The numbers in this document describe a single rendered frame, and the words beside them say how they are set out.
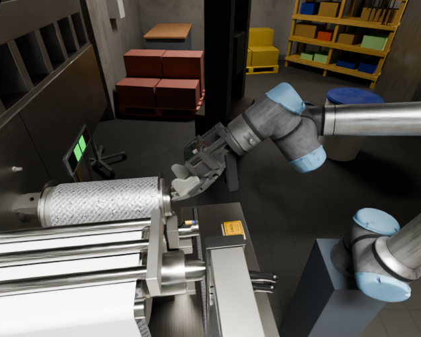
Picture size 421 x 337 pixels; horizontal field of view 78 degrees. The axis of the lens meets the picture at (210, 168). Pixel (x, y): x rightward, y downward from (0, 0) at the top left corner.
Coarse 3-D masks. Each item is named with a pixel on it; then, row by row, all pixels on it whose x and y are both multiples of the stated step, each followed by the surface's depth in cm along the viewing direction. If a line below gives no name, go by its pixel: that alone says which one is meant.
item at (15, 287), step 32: (96, 224) 33; (128, 224) 33; (160, 224) 34; (0, 256) 29; (32, 256) 29; (64, 256) 29; (96, 256) 30; (128, 256) 31; (160, 256) 31; (0, 288) 26; (32, 288) 26; (64, 288) 28; (96, 288) 28; (128, 288) 28; (160, 288) 29
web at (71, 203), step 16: (64, 192) 58; (80, 192) 59; (96, 192) 59; (112, 192) 59; (128, 192) 59; (144, 192) 59; (64, 208) 57; (80, 208) 57; (96, 208) 57; (112, 208) 58; (128, 208) 58; (144, 208) 58; (64, 224) 57; (144, 320) 33; (144, 336) 36
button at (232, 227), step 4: (224, 224) 101; (228, 224) 101; (232, 224) 101; (236, 224) 101; (240, 224) 101; (224, 228) 101; (228, 228) 99; (232, 228) 99; (236, 228) 99; (240, 228) 99; (228, 232) 98; (232, 232) 98; (236, 232) 98; (240, 232) 98
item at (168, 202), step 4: (164, 188) 63; (168, 188) 63; (164, 192) 62; (168, 192) 62; (164, 196) 62; (168, 196) 62; (164, 200) 61; (168, 200) 62; (164, 204) 61; (168, 204) 61; (164, 208) 62; (168, 208) 62; (164, 212) 62; (168, 212) 62
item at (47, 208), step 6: (162, 180) 63; (162, 186) 62; (162, 192) 61; (48, 198) 58; (162, 198) 60; (48, 204) 57; (162, 204) 59; (48, 210) 57; (162, 210) 60; (48, 216) 57; (162, 216) 60; (48, 222) 57
